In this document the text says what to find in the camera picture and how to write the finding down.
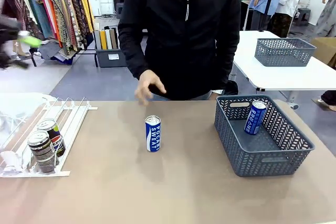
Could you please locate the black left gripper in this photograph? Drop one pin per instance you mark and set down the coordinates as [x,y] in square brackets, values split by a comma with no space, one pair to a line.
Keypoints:
[8,30]

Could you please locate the black Pepsi can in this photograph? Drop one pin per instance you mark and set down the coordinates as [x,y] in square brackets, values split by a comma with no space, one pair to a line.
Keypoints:
[53,134]

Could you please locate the dark grey Pepsi can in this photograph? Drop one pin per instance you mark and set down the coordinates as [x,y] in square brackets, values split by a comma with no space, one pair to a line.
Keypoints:
[42,150]

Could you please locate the blue Pocari Sweat can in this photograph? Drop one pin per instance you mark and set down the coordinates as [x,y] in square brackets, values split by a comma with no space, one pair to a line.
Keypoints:
[254,119]
[152,134]

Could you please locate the grey plastic lattice basket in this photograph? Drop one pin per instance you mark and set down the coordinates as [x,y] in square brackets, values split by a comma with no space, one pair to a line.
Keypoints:
[262,155]
[283,52]

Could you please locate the person's left forearm black sleeve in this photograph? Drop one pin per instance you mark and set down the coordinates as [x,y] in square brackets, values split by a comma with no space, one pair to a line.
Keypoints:
[227,64]

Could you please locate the person's right forearm black sleeve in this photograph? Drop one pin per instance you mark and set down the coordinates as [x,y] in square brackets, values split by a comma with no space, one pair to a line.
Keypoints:
[131,53]

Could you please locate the white can dispenser rack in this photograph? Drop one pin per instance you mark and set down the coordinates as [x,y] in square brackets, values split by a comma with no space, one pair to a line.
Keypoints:
[71,129]

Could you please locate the person's right hand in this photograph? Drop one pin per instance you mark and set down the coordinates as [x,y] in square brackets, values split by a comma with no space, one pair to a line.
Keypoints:
[148,85]

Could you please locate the mannequin legs on stand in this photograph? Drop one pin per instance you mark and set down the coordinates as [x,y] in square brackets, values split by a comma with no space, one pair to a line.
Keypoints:
[19,49]

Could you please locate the brown patterned garment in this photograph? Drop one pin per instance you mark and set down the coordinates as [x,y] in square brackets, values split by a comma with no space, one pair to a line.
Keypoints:
[31,24]

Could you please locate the grey fabric pile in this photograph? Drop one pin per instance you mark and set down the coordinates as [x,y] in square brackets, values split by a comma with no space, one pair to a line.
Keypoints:
[52,51]

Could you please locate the orange garment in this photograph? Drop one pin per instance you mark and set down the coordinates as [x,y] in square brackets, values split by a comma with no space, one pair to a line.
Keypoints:
[53,22]

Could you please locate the teal green garment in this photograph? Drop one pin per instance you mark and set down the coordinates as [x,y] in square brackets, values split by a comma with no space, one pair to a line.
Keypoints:
[36,6]

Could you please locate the white translucent plastic sheet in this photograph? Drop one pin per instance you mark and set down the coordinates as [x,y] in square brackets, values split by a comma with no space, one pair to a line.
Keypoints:
[23,100]

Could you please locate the black clothes rack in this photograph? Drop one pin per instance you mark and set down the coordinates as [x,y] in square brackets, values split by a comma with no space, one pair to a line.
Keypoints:
[89,53]

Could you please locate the grey fabric roll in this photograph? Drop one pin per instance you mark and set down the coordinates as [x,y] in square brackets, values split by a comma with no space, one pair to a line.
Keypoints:
[97,40]

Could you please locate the yellow garment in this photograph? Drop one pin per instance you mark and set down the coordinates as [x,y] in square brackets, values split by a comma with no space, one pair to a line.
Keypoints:
[84,1]

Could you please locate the yellow fabric roll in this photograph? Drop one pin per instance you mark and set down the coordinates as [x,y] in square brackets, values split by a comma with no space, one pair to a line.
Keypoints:
[103,40]

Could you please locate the white air purifier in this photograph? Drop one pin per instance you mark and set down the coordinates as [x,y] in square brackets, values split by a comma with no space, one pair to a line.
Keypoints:
[94,5]

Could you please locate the white fabric roll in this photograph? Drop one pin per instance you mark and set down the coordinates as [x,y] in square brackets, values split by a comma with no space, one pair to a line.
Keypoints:
[108,40]

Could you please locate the grey storage bin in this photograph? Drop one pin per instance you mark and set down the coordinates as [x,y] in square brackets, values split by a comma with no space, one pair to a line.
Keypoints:
[110,57]

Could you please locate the brown fabric roll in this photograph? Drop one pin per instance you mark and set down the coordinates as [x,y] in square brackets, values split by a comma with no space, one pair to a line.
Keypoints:
[113,39]

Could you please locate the person in black jacket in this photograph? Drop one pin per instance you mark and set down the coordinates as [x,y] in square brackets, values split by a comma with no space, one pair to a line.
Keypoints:
[183,37]

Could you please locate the black fabric bundle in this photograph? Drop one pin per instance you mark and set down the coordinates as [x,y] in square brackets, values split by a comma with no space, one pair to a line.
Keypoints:
[231,88]

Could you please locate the white side table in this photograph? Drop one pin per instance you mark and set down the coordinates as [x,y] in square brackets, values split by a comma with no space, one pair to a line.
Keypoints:
[288,77]

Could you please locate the grey plastic stool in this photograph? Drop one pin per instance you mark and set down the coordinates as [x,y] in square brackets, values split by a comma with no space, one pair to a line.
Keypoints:
[304,15]

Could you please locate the brown cardboard box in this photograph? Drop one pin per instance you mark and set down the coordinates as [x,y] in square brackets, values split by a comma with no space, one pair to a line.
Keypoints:
[325,48]

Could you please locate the mannequin in grey dress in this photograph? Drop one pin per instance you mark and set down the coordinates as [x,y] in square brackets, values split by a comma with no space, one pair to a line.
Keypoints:
[326,16]

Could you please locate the foot with dark trouser leg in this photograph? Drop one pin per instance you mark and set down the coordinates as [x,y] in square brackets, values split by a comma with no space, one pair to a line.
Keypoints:
[329,99]

